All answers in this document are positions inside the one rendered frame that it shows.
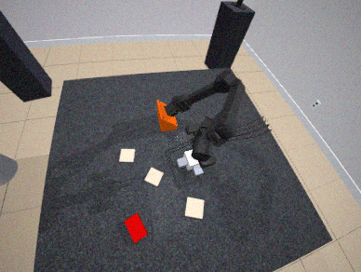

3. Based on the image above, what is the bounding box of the cream flat square tile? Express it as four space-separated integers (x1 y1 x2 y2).
120 149 135 162
144 168 164 186

